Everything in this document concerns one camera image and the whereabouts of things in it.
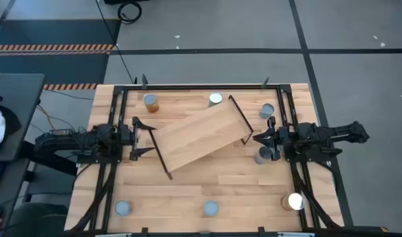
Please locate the wooden shelf with black legs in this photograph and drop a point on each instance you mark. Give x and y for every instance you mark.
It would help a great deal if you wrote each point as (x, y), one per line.
(200, 135)

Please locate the black table clamp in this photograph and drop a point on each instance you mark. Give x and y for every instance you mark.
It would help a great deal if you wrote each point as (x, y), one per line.
(144, 230)
(260, 230)

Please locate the peach label tin can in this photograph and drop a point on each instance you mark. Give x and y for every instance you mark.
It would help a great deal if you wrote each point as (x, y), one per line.
(292, 201)

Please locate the grey label tin can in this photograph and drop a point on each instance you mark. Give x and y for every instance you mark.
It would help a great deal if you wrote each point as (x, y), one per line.
(260, 158)

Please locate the grey table clamp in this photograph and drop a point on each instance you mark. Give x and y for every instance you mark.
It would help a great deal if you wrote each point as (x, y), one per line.
(265, 83)
(144, 81)

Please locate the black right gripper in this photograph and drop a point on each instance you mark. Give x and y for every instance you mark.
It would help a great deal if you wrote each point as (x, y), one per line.
(282, 136)

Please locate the black metal rig frame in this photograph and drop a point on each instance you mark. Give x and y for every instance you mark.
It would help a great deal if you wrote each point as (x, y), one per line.
(200, 87)

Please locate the carrot print tin can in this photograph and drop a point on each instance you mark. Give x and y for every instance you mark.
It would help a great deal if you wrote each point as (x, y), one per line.
(215, 98)

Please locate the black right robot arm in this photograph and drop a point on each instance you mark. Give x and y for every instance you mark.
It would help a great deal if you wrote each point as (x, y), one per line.
(319, 135)

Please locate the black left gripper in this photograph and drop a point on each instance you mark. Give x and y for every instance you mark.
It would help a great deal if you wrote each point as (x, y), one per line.
(127, 135)

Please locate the dark grey desk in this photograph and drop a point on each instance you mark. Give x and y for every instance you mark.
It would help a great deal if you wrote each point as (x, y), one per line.
(19, 98)

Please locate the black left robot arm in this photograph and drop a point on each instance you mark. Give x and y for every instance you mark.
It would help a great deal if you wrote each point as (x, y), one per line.
(98, 138)

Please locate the orange label tin can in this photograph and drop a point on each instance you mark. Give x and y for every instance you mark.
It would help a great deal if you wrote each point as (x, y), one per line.
(151, 104)

